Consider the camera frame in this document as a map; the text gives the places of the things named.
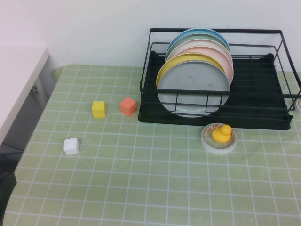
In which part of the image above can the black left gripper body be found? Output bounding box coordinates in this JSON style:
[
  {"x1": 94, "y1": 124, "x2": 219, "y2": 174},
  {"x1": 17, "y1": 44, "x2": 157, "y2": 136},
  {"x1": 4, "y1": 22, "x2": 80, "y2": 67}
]
[{"x1": 0, "y1": 172, "x2": 17, "y2": 221}]

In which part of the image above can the yellow rubber duck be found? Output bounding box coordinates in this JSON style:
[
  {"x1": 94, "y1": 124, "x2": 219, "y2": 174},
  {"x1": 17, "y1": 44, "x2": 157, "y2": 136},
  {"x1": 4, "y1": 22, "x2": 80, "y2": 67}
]
[{"x1": 211, "y1": 124, "x2": 233, "y2": 144}]

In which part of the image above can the grey round plate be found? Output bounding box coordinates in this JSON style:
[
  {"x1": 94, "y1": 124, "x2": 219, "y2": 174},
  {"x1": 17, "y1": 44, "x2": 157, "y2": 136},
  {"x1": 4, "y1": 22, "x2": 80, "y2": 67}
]
[{"x1": 157, "y1": 60, "x2": 231, "y2": 118}]

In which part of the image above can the pale green round plate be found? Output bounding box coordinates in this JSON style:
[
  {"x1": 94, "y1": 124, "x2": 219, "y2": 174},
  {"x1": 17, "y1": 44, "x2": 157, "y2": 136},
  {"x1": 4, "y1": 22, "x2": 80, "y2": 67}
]
[{"x1": 164, "y1": 32, "x2": 231, "y2": 63}]

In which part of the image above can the blue floor cable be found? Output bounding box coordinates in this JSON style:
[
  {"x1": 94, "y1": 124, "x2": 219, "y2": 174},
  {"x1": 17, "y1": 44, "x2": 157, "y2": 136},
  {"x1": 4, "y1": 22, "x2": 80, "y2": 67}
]
[{"x1": 0, "y1": 141, "x2": 24, "y2": 157}]

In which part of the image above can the white side table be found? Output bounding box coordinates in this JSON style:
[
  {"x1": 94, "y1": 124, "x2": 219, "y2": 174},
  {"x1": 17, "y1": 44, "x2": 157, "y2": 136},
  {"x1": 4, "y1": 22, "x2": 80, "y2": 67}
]
[{"x1": 0, "y1": 44, "x2": 58, "y2": 153}]

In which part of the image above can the orange cube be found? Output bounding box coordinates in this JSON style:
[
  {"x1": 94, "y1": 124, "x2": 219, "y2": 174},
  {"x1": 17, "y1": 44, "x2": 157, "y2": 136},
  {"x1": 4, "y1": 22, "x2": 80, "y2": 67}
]
[{"x1": 119, "y1": 97, "x2": 138, "y2": 117}]

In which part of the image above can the yellow round plate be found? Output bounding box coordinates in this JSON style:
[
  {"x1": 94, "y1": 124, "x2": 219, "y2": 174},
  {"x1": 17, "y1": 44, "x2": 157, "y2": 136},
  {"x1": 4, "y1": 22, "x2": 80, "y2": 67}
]
[{"x1": 156, "y1": 52, "x2": 226, "y2": 89}]

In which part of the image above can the blue round plate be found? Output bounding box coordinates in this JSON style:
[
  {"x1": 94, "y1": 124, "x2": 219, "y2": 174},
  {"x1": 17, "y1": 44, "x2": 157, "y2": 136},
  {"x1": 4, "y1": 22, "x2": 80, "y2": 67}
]
[{"x1": 168, "y1": 28, "x2": 231, "y2": 54}]

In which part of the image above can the cream round plate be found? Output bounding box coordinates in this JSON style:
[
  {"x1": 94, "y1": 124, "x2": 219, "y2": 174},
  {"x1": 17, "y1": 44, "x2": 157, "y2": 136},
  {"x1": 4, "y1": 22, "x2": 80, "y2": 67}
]
[{"x1": 164, "y1": 39, "x2": 234, "y2": 65}]

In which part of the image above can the pink round plate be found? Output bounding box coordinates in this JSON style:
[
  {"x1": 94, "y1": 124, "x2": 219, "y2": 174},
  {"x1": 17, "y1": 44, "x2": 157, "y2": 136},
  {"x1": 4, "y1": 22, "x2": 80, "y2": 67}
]
[{"x1": 173, "y1": 46, "x2": 235, "y2": 84}]

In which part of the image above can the green checked tablecloth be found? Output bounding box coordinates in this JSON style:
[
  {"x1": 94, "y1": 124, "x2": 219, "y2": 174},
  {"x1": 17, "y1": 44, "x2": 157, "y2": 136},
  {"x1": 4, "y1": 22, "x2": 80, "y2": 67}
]
[{"x1": 0, "y1": 64, "x2": 301, "y2": 226}]

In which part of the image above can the white cube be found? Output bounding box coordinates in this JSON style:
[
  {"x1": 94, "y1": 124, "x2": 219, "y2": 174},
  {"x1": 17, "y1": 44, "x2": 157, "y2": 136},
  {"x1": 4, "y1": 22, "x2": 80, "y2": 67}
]
[{"x1": 63, "y1": 137, "x2": 80, "y2": 156}]

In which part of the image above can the yellow cube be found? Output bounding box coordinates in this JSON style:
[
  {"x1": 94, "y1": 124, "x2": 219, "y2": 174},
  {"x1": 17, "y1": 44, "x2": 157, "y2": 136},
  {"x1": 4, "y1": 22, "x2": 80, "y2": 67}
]
[{"x1": 91, "y1": 100, "x2": 108, "y2": 119}]

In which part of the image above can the black wire dish rack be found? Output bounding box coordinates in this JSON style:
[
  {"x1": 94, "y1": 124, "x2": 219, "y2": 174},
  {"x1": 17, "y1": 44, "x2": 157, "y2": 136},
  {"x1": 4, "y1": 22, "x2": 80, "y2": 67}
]
[{"x1": 138, "y1": 27, "x2": 301, "y2": 131}]

